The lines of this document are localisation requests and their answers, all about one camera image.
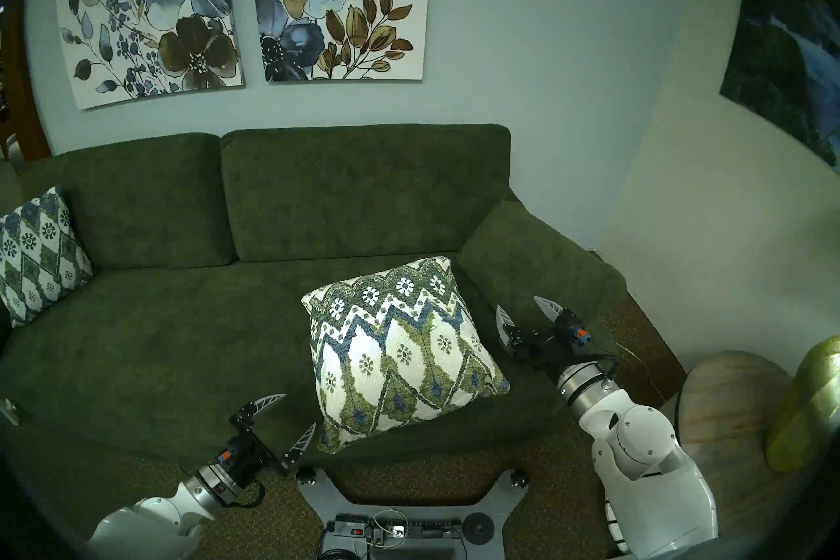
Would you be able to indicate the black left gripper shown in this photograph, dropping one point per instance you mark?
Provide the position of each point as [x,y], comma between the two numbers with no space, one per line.
[246,457]

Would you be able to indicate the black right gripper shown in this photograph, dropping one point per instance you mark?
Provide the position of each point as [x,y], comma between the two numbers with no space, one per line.
[558,345]

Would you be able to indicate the green white patterned cushion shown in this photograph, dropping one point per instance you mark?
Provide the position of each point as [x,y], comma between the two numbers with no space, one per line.
[400,355]
[39,257]

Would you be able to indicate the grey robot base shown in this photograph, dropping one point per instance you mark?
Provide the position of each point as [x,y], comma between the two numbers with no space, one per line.
[328,493]

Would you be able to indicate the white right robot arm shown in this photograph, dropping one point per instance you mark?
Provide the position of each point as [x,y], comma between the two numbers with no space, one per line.
[643,454]

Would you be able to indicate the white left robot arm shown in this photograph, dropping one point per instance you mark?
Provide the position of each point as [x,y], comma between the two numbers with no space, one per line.
[170,506]

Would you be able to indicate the dark green fabric sofa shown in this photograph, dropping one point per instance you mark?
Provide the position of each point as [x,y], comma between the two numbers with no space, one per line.
[164,316]

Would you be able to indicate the white slatted wooden chair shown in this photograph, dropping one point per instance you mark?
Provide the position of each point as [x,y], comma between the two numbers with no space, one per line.
[666,408]

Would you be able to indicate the black power strip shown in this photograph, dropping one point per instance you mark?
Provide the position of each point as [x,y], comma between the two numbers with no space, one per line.
[426,526]

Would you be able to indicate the black round disc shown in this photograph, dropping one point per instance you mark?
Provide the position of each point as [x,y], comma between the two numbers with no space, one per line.
[478,528]

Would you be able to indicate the round wooden side table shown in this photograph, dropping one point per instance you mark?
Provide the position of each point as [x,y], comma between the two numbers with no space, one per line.
[728,421]

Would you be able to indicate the small white plastic box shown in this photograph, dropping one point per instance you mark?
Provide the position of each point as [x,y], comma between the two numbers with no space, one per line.
[8,412]

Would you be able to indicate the gold ceramic vase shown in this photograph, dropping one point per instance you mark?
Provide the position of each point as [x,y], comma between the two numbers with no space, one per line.
[810,414]

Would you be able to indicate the waterfall landscape poster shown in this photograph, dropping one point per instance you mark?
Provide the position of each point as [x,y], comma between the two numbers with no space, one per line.
[787,53]

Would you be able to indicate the floral canvas with dark flower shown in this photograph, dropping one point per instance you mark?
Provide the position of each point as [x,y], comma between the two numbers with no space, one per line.
[157,7]

